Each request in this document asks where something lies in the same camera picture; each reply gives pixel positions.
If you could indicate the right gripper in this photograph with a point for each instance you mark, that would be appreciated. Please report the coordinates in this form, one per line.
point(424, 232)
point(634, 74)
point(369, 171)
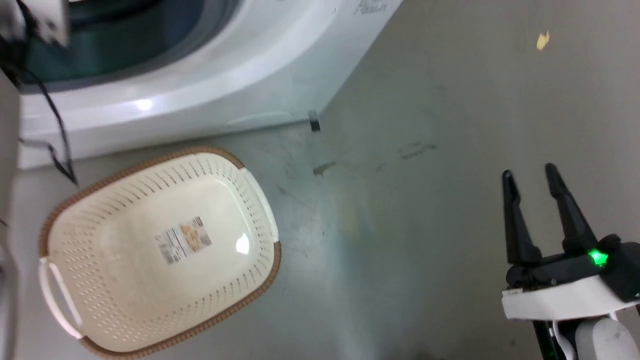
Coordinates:
point(560, 295)

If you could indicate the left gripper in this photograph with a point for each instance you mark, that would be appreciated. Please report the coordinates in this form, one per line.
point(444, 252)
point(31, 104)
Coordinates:
point(47, 20)

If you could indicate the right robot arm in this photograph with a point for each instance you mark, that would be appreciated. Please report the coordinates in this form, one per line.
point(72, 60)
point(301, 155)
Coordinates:
point(605, 342)

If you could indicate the grey washing machine drum opening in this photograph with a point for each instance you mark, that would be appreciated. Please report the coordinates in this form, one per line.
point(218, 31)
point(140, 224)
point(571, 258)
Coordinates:
point(125, 35)

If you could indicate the white washing machine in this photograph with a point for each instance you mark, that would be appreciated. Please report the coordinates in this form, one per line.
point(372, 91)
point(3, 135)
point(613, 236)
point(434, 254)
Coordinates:
point(280, 60)

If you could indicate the black washing machine foot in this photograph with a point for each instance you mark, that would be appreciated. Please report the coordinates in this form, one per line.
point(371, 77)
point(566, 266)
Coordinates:
point(314, 121)

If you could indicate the cream laundry basket brown rim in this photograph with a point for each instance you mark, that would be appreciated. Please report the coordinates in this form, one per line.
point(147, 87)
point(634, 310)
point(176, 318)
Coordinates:
point(125, 280)

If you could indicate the small yellow scrap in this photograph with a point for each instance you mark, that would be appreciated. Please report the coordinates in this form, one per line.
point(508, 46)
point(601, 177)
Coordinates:
point(543, 41)

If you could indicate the printed label sticker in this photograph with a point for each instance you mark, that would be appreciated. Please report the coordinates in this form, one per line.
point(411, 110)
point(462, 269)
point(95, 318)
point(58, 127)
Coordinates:
point(183, 240)

